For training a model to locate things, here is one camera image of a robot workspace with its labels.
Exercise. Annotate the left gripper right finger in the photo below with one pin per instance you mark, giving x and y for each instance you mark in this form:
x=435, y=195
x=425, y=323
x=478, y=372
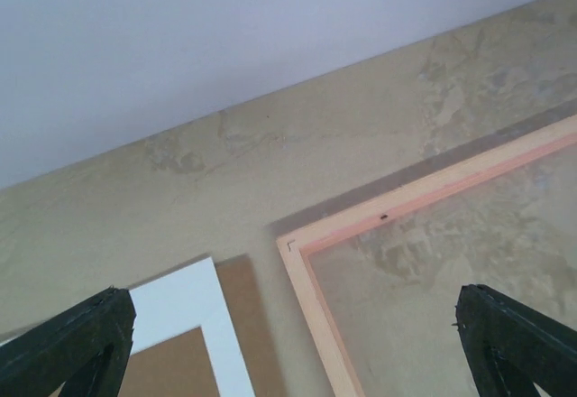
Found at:
x=511, y=349

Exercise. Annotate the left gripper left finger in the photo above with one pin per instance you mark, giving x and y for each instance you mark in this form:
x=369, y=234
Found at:
x=83, y=351

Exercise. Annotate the pink picture frame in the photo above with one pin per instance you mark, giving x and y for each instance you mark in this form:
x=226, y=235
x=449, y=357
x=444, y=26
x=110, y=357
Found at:
x=297, y=247

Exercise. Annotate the brown backing board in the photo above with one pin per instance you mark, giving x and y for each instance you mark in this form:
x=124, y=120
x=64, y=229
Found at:
x=180, y=366

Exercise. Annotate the white mat board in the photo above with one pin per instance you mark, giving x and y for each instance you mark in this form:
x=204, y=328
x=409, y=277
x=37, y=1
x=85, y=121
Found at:
x=188, y=298

